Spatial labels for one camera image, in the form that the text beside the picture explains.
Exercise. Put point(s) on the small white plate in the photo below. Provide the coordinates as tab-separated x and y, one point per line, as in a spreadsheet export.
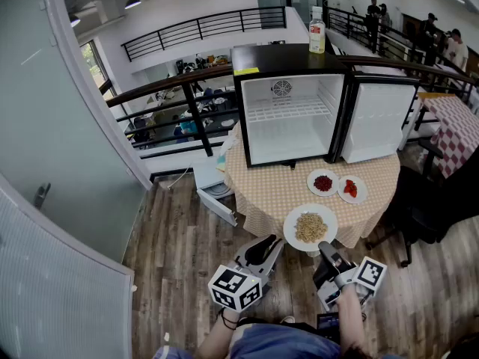
311	191
361	193

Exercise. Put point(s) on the round table with checkered cloth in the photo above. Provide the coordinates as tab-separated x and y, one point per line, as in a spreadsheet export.
269	189

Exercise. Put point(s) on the black wristband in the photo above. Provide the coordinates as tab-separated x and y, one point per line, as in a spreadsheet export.
228	322

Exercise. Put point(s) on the person's left forearm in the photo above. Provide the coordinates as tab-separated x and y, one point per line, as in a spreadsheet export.
217	335

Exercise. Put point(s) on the blue and white cloth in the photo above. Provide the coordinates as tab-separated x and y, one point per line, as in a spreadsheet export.
226	152

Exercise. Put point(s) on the red checkered tablecloth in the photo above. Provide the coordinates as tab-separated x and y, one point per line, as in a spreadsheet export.
456	125

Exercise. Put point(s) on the dome pendant lamp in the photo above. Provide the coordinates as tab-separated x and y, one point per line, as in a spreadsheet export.
75	21
132	3

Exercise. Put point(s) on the person's right forearm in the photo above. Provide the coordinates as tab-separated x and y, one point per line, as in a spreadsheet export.
350	320

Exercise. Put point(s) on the black metal railing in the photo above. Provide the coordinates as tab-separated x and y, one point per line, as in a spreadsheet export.
200	22
348	21

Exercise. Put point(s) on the large white plate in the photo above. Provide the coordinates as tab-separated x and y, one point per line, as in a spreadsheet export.
290	234

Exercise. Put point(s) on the black office chair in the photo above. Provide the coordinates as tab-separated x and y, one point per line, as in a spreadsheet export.
423	208

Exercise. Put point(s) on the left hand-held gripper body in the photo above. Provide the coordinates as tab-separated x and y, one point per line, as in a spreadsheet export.
232	286

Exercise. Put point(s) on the frosted glass door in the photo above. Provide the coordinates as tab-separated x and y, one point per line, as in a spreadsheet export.
56	125

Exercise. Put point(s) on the black mini fridge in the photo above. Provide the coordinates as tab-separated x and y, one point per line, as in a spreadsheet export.
284	60

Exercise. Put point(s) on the black device with screen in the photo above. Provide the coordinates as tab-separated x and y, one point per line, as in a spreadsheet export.
327	325

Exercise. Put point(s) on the white cabinet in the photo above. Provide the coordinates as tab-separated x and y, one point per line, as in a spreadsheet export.
209	178

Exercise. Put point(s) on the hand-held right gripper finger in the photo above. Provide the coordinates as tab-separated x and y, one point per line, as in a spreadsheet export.
332	258

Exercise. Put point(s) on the wooden handrail black railing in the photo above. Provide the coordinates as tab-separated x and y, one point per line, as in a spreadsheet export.
191	103

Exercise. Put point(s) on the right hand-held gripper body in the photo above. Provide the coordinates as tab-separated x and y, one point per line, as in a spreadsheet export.
368	275

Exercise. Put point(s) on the clear bottle of yellow liquid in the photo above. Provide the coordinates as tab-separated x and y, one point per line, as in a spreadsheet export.
317	36

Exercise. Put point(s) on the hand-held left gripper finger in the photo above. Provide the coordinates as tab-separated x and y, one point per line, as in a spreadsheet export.
258	247
275	260

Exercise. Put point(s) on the ribbed glass panel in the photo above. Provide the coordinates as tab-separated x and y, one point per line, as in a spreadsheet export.
56	294

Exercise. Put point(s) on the large window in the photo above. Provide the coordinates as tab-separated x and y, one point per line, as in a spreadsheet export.
93	66

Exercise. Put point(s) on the person's blue clothing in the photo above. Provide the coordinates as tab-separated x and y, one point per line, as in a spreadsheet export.
280	342

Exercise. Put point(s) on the pile of dark red beans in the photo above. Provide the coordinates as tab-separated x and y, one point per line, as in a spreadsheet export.
323	183

